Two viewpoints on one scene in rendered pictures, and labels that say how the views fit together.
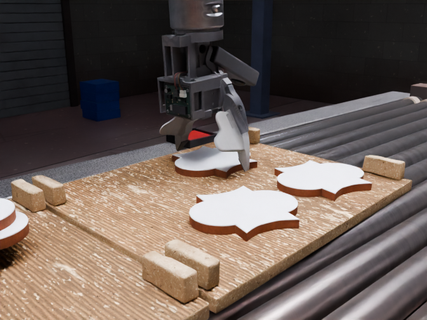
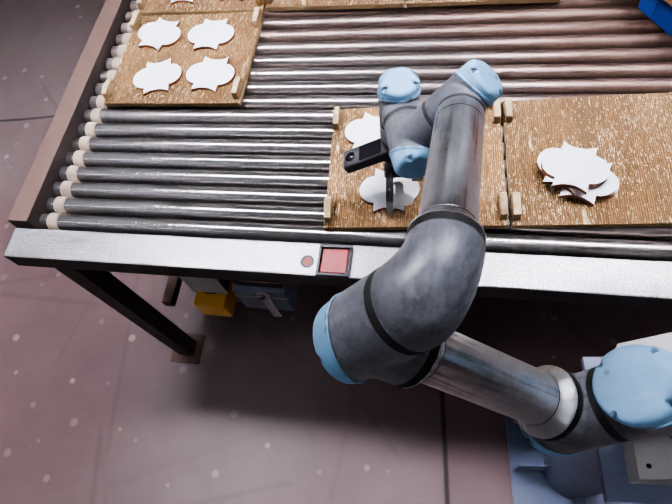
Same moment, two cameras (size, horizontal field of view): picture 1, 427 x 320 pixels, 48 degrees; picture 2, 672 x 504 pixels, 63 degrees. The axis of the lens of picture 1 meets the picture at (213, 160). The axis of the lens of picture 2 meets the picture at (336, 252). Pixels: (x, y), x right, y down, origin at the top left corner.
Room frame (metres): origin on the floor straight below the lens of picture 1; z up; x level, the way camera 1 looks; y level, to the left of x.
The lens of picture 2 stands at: (1.13, 0.57, 2.03)
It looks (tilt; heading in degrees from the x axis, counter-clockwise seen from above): 62 degrees down; 247
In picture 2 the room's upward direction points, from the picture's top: 20 degrees counter-clockwise
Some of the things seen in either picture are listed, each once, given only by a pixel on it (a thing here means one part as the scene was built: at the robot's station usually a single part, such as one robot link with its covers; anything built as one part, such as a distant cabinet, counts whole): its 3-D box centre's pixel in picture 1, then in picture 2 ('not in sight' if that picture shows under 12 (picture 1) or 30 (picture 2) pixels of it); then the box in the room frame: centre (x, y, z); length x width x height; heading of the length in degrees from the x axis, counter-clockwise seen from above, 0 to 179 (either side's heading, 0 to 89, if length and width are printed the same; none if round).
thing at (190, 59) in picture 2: not in sight; (184, 54); (0.82, -0.77, 0.94); 0.41 x 0.35 x 0.04; 132
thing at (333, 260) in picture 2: (192, 138); (334, 261); (0.92, 0.04, 0.92); 0.06 x 0.06 x 0.01; 42
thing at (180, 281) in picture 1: (169, 275); (508, 109); (0.37, 0.04, 0.95); 0.06 x 0.02 x 0.03; 46
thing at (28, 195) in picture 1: (28, 195); (516, 206); (0.56, 0.23, 0.95); 0.06 x 0.02 x 0.03; 46
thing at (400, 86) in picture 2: not in sight; (399, 101); (0.69, 0.03, 1.24); 0.09 x 0.08 x 0.11; 58
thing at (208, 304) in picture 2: not in sight; (206, 287); (1.19, -0.23, 0.74); 0.09 x 0.08 x 0.24; 132
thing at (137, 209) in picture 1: (227, 191); (414, 164); (0.62, -0.02, 0.93); 0.41 x 0.35 x 0.02; 136
